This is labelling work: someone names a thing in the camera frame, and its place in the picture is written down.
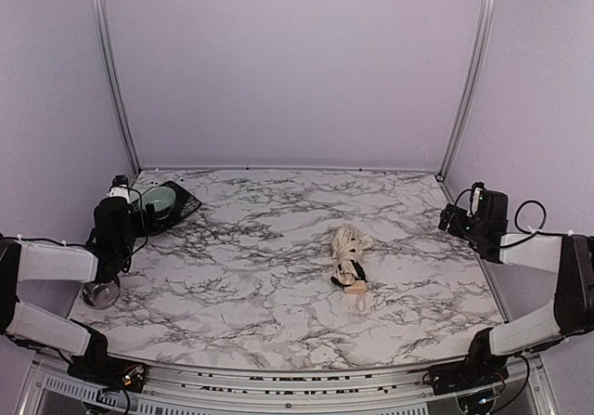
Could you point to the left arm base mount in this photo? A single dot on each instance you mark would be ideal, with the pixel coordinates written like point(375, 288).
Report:
point(104, 371)

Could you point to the front aluminium rail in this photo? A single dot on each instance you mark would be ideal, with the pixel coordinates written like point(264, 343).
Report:
point(521, 388)

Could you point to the green bowl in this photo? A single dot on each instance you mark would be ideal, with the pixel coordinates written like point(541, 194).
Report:
point(161, 198)

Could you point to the right aluminium frame post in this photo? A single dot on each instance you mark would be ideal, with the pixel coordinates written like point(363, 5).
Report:
point(478, 54)

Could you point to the aluminium frame post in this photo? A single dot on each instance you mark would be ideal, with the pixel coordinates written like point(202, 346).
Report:
point(116, 94)
point(478, 54)

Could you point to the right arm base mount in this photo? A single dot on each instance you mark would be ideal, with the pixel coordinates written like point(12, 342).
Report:
point(468, 378)

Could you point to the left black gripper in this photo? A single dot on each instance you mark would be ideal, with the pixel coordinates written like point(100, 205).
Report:
point(109, 266)

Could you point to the black patterned mat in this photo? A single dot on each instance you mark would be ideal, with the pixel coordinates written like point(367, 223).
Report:
point(146, 223)

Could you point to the beige folding umbrella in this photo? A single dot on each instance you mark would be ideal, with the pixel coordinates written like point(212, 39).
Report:
point(348, 247)

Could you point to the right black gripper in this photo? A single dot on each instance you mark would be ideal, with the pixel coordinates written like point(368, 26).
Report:
point(447, 217)

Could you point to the steel cup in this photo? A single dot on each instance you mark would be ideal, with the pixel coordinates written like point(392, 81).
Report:
point(101, 295)

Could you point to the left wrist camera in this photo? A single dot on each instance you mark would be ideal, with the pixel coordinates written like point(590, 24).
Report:
point(120, 188)

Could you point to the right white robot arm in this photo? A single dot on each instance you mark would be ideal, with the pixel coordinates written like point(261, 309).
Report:
point(550, 272)

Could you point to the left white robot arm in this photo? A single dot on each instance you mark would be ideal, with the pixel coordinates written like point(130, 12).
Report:
point(43, 260)

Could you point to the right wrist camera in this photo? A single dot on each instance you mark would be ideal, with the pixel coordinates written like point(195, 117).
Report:
point(475, 197)

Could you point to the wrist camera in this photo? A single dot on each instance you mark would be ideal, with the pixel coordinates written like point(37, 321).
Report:
point(475, 197)
point(120, 188)

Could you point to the left aluminium frame post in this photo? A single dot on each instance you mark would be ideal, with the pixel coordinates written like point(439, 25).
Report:
point(116, 94)

